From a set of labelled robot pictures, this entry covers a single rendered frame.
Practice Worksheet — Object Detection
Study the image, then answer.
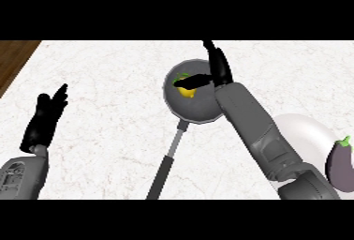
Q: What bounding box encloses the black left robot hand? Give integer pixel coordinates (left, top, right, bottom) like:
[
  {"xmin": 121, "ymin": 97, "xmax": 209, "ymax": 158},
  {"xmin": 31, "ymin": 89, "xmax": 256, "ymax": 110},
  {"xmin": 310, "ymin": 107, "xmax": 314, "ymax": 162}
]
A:
[{"xmin": 17, "ymin": 82, "xmax": 71, "ymax": 155}]

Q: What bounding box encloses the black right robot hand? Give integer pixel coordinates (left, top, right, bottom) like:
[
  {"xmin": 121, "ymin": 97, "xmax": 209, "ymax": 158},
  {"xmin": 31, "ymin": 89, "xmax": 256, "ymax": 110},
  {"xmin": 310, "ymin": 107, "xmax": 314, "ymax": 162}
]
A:
[{"xmin": 172, "ymin": 40, "xmax": 234, "ymax": 89}]

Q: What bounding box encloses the yellow lemon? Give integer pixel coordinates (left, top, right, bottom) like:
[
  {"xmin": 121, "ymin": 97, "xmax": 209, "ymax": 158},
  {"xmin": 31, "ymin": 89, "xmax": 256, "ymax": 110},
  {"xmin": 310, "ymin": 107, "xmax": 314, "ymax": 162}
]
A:
[{"xmin": 177, "ymin": 87, "xmax": 199, "ymax": 99}]

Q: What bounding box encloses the grey frying pan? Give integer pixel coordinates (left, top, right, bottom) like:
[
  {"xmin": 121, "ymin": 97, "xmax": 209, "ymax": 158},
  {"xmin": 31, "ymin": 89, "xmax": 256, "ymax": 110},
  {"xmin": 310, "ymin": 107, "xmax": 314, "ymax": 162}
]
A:
[{"xmin": 144, "ymin": 58, "xmax": 227, "ymax": 201}]

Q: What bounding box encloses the white plate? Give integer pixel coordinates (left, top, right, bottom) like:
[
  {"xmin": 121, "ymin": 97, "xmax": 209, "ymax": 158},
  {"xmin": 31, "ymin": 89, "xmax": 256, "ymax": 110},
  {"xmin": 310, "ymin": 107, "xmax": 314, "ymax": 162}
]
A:
[{"xmin": 270, "ymin": 112, "xmax": 343, "ymax": 196}]

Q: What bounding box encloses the purple eggplant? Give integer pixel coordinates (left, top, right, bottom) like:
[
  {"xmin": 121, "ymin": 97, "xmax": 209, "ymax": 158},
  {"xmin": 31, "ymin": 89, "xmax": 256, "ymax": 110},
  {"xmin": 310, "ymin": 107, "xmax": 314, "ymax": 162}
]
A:
[{"xmin": 324, "ymin": 135, "xmax": 354, "ymax": 193}]

